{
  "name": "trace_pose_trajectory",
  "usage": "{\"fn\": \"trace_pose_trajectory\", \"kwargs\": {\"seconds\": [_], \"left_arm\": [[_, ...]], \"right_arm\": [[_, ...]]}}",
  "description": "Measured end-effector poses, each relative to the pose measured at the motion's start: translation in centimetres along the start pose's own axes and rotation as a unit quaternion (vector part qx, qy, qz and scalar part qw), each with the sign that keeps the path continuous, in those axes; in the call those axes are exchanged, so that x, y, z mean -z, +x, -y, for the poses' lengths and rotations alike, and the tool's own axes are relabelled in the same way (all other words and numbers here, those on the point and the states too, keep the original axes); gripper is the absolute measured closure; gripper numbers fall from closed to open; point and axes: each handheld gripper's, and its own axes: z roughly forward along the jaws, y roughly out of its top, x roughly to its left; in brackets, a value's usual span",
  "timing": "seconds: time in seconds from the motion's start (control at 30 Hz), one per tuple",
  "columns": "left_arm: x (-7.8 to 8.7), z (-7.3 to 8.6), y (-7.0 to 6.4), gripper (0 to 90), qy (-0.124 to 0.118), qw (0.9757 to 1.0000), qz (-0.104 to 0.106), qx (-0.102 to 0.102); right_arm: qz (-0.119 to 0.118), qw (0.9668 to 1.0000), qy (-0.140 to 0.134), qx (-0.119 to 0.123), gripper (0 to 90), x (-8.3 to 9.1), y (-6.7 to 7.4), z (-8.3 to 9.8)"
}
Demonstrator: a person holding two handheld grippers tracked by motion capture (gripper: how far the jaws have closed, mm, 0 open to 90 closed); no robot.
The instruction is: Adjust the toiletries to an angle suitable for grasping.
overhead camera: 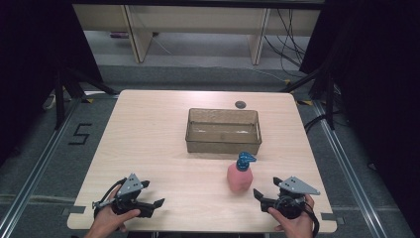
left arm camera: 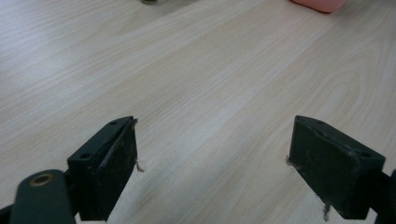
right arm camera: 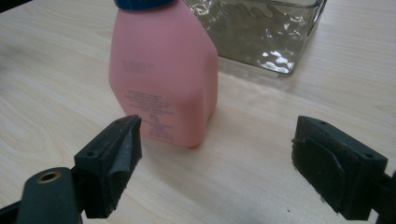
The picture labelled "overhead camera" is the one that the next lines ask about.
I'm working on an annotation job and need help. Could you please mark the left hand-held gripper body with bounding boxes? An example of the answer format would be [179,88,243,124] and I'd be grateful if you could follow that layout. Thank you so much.
[111,173,157,219]

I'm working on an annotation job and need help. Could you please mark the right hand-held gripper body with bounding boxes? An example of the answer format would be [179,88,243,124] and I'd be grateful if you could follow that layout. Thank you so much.
[260,176,322,220]

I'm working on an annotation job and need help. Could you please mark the pink bottle with blue pump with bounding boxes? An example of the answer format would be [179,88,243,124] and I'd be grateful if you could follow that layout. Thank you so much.
[226,151,258,193]

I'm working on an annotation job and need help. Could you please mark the clear brown plastic basket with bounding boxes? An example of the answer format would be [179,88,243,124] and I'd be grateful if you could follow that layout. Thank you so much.
[184,107,263,156]

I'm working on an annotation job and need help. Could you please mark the person's right hand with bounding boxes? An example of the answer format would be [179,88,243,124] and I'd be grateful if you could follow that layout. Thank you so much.
[267,193,315,238]

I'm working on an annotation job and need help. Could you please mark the person's left hand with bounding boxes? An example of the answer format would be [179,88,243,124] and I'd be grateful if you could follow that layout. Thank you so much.
[93,184,142,233]

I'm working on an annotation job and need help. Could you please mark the black metal stand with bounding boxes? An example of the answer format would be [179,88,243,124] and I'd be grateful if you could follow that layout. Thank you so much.
[53,64,119,131]
[279,67,337,131]

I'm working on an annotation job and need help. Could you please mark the dark curtain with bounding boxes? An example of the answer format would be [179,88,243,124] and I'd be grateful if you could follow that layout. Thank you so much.
[298,0,420,238]
[0,0,104,167]

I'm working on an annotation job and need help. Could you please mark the beige wooden shelf unit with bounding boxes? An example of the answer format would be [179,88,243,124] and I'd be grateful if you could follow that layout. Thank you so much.
[72,3,322,66]

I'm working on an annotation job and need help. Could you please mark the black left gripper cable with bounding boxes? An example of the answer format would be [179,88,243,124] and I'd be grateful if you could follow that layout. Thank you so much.
[91,177,128,210]

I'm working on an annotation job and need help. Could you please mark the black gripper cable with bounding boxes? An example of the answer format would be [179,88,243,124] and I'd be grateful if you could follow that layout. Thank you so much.
[91,177,128,210]
[303,199,321,238]

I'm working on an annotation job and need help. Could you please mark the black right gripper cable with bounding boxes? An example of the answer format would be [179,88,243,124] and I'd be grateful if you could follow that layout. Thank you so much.
[303,199,321,238]

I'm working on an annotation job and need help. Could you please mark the metal floor rail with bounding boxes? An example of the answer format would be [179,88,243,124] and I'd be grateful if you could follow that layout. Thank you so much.
[0,94,84,238]
[311,98,388,238]

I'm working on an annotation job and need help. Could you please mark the black floor cable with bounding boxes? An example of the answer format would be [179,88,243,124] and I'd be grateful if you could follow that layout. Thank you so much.
[302,112,332,135]

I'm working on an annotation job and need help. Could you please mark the white floor cable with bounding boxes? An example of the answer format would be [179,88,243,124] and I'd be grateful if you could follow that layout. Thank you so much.
[245,66,289,83]

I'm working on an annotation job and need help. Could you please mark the black hanging cables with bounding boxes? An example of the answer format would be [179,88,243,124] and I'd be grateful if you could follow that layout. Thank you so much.
[262,8,307,69]

